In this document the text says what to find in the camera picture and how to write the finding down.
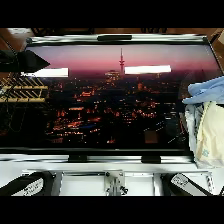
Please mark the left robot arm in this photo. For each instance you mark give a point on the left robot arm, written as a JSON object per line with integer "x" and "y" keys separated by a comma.
{"x": 18, "y": 183}

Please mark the light blue garment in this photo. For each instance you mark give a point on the light blue garment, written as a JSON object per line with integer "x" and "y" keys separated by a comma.
{"x": 206, "y": 90}

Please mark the pale yellow garment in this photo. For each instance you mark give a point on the pale yellow garment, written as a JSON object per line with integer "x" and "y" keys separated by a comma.
{"x": 211, "y": 136}

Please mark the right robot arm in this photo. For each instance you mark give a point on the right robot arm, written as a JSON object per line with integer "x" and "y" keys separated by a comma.
{"x": 186, "y": 185}

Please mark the white garment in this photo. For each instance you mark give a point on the white garment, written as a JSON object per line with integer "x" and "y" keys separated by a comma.
{"x": 192, "y": 123}

